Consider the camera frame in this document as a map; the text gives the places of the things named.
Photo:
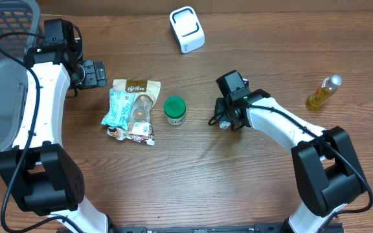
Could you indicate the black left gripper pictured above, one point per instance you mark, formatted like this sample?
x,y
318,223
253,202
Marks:
x,y
95,79

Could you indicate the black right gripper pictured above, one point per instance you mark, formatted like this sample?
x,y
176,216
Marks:
x,y
221,110

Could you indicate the green freshening pouch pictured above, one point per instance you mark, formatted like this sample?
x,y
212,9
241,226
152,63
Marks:
x,y
224,124

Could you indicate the teal white pack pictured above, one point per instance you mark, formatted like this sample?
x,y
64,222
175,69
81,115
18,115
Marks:
x,y
120,105

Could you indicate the green lid jar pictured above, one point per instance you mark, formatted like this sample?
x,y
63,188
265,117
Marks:
x,y
175,110

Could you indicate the brown mushroom packet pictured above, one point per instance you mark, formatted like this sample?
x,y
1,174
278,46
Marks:
x,y
140,121

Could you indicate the yellow oil bottle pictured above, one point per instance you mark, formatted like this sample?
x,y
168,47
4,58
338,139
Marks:
x,y
327,88

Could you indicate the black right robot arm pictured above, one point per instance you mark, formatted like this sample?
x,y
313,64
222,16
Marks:
x,y
327,170

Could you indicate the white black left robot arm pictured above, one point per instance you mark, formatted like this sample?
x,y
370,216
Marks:
x,y
39,174

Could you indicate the white barcode scanner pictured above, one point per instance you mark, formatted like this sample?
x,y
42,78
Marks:
x,y
187,29

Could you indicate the dark grey plastic basket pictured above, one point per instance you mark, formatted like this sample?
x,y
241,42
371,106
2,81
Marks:
x,y
19,22

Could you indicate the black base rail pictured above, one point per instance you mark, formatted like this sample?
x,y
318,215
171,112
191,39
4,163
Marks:
x,y
199,229

